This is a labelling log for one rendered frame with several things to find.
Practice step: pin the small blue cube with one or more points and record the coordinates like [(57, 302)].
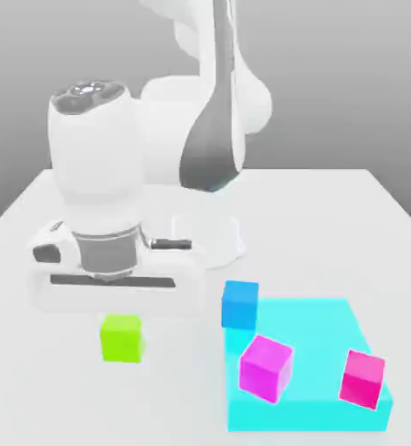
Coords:
[(239, 306)]

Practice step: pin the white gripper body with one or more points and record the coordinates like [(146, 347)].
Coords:
[(122, 296)]

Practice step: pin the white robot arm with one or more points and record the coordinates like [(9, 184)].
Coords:
[(97, 156)]

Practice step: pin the small pink cube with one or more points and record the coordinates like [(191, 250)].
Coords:
[(362, 379)]

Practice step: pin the large cyan box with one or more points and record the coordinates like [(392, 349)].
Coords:
[(317, 331)]

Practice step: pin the small magenta cube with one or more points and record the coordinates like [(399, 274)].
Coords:
[(265, 369)]

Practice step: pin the small green cube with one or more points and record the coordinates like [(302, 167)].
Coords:
[(121, 339)]

